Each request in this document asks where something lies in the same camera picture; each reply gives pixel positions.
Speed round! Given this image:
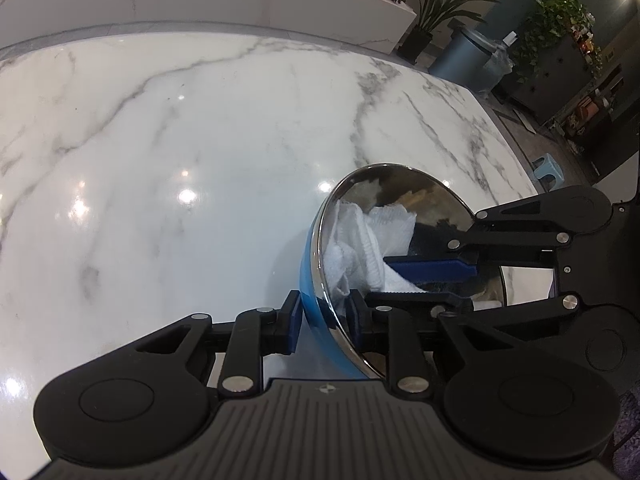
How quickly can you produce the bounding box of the blue plastic stool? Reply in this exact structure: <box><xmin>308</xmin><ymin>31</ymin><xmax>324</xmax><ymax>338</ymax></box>
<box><xmin>531</xmin><ymin>156</ymin><xmax>566</xmax><ymax>193</ymax></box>

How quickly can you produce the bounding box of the blue steel bowl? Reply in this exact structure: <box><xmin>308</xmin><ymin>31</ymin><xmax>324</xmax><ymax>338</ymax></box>
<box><xmin>299</xmin><ymin>161</ymin><xmax>508</xmax><ymax>380</ymax></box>

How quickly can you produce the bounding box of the clear plastic bag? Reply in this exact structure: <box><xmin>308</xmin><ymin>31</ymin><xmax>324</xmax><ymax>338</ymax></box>
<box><xmin>482</xmin><ymin>42</ymin><xmax>516</xmax><ymax>98</ymax></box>

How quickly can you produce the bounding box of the potted long-leaf plant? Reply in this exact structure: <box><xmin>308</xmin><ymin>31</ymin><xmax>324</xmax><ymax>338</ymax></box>
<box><xmin>395</xmin><ymin>0</ymin><xmax>501</xmax><ymax>66</ymax></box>

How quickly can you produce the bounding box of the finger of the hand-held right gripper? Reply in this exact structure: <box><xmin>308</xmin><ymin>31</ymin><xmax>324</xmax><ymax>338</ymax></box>
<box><xmin>384</xmin><ymin>187</ymin><xmax>573</xmax><ymax>282</ymax></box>
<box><xmin>365</xmin><ymin>290</ymin><xmax>582</xmax><ymax>330</ymax></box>

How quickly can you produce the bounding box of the green ivy plant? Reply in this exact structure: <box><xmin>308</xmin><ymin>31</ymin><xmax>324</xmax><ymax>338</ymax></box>
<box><xmin>510</xmin><ymin>0</ymin><xmax>596</xmax><ymax>86</ymax></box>

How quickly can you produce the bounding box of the white cleaning cloth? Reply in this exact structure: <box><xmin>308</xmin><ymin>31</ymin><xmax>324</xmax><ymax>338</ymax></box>
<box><xmin>322</xmin><ymin>199</ymin><xmax>431</xmax><ymax>311</ymax></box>

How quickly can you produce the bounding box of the grey trash can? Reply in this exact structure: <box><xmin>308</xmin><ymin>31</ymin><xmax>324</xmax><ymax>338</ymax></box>
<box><xmin>427</xmin><ymin>25</ymin><xmax>506</xmax><ymax>96</ymax></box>

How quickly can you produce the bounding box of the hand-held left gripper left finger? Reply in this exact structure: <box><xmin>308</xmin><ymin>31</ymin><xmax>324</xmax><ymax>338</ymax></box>
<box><xmin>135</xmin><ymin>290</ymin><xmax>303</xmax><ymax>393</ymax></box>

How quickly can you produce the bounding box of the dark cabinet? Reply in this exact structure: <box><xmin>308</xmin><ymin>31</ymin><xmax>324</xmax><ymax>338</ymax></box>
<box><xmin>492</xmin><ymin>35</ymin><xmax>601</xmax><ymax>126</ymax></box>

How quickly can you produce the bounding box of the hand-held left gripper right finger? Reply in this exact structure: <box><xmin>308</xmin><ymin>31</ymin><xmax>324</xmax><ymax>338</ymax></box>
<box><xmin>347</xmin><ymin>287</ymin><xmax>526</xmax><ymax>397</ymax></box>

